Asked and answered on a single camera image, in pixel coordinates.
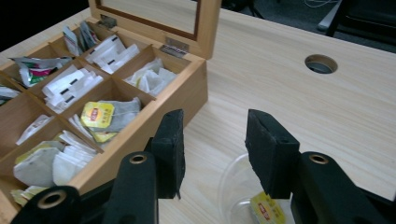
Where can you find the white desk frame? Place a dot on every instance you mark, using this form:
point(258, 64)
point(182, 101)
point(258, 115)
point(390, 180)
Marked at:
point(330, 17)

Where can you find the yellow tag tea bag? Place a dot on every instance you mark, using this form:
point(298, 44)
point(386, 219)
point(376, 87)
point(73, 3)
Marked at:
point(267, 210)

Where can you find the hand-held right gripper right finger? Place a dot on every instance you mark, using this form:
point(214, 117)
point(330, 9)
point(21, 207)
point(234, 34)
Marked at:
point(271, 155)

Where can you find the wooden tea box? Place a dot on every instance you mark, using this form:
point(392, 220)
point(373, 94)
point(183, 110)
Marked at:
point(183, 96)

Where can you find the clear plastic cup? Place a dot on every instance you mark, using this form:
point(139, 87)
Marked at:
point(232, 193)

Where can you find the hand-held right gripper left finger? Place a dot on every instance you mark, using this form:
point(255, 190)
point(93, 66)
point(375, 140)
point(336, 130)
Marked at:
point(168, 152)

